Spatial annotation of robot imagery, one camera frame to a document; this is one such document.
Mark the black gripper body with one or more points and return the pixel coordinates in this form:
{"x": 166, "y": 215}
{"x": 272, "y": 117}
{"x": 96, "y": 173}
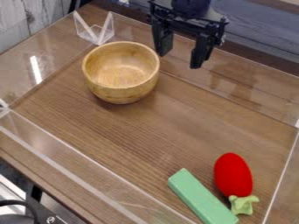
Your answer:
{"x": 190, "y": 16}

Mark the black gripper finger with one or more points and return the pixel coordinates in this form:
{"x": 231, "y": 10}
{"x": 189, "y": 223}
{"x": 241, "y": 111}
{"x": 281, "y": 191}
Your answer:
{"x": 162, "y": 37}
{"x": 200, "y": 52}

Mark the red plush strawberry green stem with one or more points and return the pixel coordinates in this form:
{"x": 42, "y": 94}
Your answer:
{"x": 235, "y": 183}

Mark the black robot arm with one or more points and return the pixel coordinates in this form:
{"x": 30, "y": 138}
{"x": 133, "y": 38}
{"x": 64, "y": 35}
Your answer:
{"x": 192, "y": 18}

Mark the wooden bowl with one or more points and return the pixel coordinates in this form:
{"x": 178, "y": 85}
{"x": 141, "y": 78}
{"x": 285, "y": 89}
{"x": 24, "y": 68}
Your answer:
{"x": 121, "y": 71}

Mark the green rectangular block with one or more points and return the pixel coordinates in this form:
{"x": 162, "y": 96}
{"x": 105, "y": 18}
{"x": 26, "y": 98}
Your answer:
{"x": 198, "y": 199}

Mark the clear acrylic front panel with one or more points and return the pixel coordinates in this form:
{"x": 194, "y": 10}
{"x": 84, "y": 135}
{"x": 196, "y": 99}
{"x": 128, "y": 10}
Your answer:
{"x": 84, "y": 185}

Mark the clear acrylic corner bracket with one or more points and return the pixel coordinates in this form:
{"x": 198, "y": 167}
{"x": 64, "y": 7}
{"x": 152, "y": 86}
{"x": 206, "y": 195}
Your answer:
{"x": 94, "y": 34}

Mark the black device with cable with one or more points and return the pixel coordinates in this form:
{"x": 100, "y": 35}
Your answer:
{"x": 36, "y": 214}

